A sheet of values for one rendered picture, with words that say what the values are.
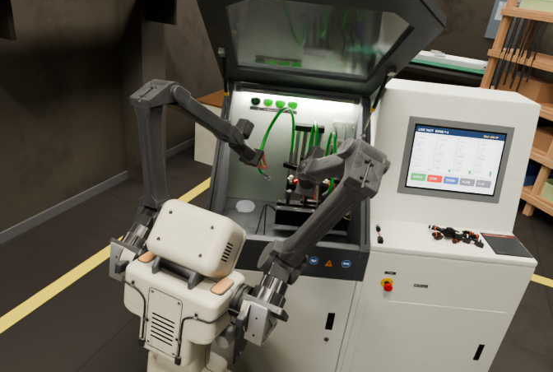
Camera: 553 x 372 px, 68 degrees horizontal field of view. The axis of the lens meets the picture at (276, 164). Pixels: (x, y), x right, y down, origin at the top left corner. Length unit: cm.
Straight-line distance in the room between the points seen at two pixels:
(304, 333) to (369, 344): 31
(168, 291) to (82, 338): 167
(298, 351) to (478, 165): 120
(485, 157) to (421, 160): 28
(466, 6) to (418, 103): 678
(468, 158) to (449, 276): 52
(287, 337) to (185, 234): 114
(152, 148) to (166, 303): 42
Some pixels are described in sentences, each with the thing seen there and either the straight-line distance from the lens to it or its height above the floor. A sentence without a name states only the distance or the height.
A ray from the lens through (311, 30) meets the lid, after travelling 144.
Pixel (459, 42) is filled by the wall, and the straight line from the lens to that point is 867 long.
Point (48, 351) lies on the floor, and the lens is 271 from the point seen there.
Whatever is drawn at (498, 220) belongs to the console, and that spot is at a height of 103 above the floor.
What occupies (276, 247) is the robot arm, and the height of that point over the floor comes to 131.
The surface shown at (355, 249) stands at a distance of 178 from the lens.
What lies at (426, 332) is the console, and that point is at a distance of 215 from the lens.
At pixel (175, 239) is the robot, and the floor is 133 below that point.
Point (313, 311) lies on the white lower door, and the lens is 197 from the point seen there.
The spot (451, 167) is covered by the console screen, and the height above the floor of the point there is 125.
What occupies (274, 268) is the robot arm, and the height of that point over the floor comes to 126.
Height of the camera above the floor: 195
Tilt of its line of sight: 25 degrees down
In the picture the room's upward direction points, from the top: 7 degrees clockwise
